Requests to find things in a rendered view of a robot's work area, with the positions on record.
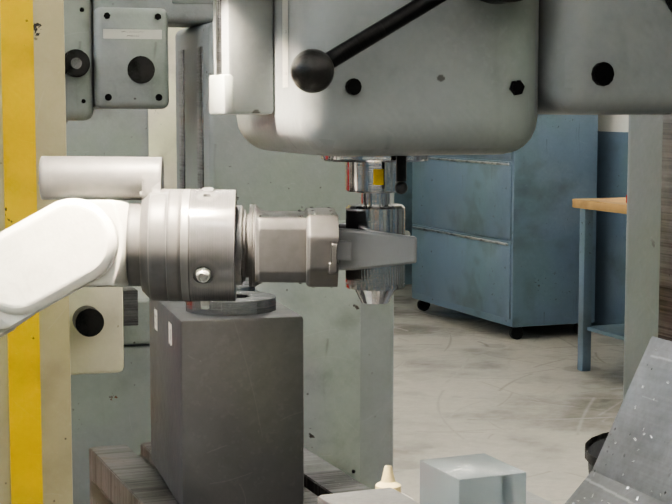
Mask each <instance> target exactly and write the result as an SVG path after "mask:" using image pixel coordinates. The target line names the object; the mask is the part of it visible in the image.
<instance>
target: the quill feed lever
mask: <svg viewBox="0 0 672 504"><path fill-rule="evenodd" d="M445 1H446V0H413V1H411V2H409V3H408V4H406V5H404V6H403V7H401V8H399V9H398V10H396V11H394V12H393V13H391V14H389V15H388V16H386V17H384V18H383V19H381V20H379V21H378V22H376V23H374V24H373V25H371V26H369V27H368V28H366V29H364V30H363V31H361V32H359V33H358V34H356V35H354V36H353V37H351V38H349V39H348V40H346V41H344V42H343V43H341V44H339V45H338V46H336V47H334V48H333V49H331V50H329V51H328V52H326V53H324V52H323V51H321V50H318V49H306V50H304V51H302V52H300V53H299V54H298V55H296V57H295V58H294V59H293V61H292V64H291V68H290V74H291V78H292V81H293V83H294V84H295V85H296V86H297V87H298V88H299V89H300V90H302V91H304V92H307V93H318V92H321V91H323V90H324V89H326V88H327V87H328V86H329V85H330V83H331V82H332V80H333V77H334V68H335V67H337V66H339V65H340V64H342V63H344V62H345V61H347V60H349V59H350V58H352V57H354V56H355V55H357V54H358V53H360V52H362V51H363V50H365V49H367V48H368V47H370V46H372V45H373V44H375V43H377V42H378V41H380V40H382V39H383V38H385V37H387V36H388V35H390V34H392V33H393V32H395V31H397V30H398V29H400V28H402V27H403V26H405V25H407V24H408V23H410V22H411V21H413V20H415V19H416V18H418V17H420V16H421V15H423V14H425V13H426V12H428V11H430V10H431V9H433V8H435V7H436V6H438V5H440V4H441V3H443V2H445ZM480 1H483V2H486V3H489V4H504V3H511V2H517V1H522V0H480Z"/></svg>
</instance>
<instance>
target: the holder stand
mask: <svg viewBox="0 0 672 504"><path fill-rule="evenodd" d="M149 320H150V397H151V458H152V461H153V462H154V464H155V466H156V467H157V469H158V471H159V473H160V474H161V476H162V478H163V479H164V481H165V483H166V484H167V486H168V488H169V489H170V491H171V493H172V495H173V496H174V498H175V500H176V501H177V503H178V504H303V502H304V346H303V317H302V316H301V315H299V314H298V313H296V312H294V311H293V310H291V309H289V308H287V307H286V306H284V305H282V304H281V303H279V302H277V301H276V295H274V294H271V293H265V292H260V291H258V290H256V289H255V287H249V281H243V284H242V285H237V289H236V301H210V305H209V309H201V301H152V300H151V299H150V298H149Z"/></svg>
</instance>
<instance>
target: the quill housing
mask: <svg viewBox="0 0 672 504"><path fill-rule="evenodd" d="M411 1H413V0H273V95H274V110H273V112H272V113H271V114H269V115H237V122H238V128H239V130H240V132H241V133H242V135H243V137H244V138H245V139H246V140H247V141H248V142H249V143H250V144H252V145H253V146H255V147H257V148H259V149H261V150H268V151H276V152H288V153H299V154H311V155H322V156H334V157H347V156H422V155H497V154H505V153H510V152H513V151H516V150H518V149H520V148H521V147H523V146H524V145H525V144H526V143H527V142H528V141H529V140H530V139H531V137H532V135H533V133H534V131H535V129H536V123H537V118H538V47H539V0H522V1H517V2H511V3H504V4H489V3H486V2H483V1H480V0H446V1H445V2H443V3H441V4H440V5H438V6H436V7H435V8H433V9H431V10H430V11H428V12H426V13H425V14H423V15H421V16H420V17H418V18H416V19H415V20H413V21H411V22H410V23H408V24H407V25H405V26H403V27H402V28H400V29H398V30H397V31H395V32H393V33H392V34H390V35H388V36H387V37H385V38H383V39H382V40H380V41H378V42H377V43H375V44H373V45H372V46H370V47H368V48H367V49H365V50H363V51H362V52H360V53H358V54H357V55H355V56H354V57H352V58H350V59H349V60H347V61H345V62H344V63H342V64H340V65H339V66H337V67H335V68H334V77H333V80H332V82H331V83H330V85H329V86H328V87H327V88H326V89H324V90H323V91H321V92H318V93H307V92H304V91H302V90H300V89H299V88H298V87H297V86H296V85H295V84H294V83H293V81H292V78H291V74H290V68H291V64H292V61H293V59H294V58H295V57H296V55H298V54H299V53H300V52H302V51H304V50H306V49H318V50H321V51H323V52H324V53H326V52H328V51H329V50H331V49H333V48H334V47H336V46H338V45H339V44H341V43H343V42H344V41H346V40H348V39H349V38H351V37H353V36H354V35H356V34H358V33H359V32H361V31H363V30H364V29H366V28H368V27H369V26H371V25H373V24H374V23H376V22H378V21H379V20H381V19H383V18H384V17H386V16H388V15H389V14H391V13H393V12H394V11H396V10H398V9H399V8H401V7H403V6H404V5H406V4H408V3H409V2H411Z"/></svg>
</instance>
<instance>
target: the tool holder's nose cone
mask: <svg viewBox="0 0 672 504"><path fill-rule="evenodd" d="M355 291H356V293H357V295H358V297H359V299H360V301H361V303H365V304H386V303H389V301H390V299H391V297H392V295H393V294H394V292H395V290H389V291H362V290H355Z"/></svg>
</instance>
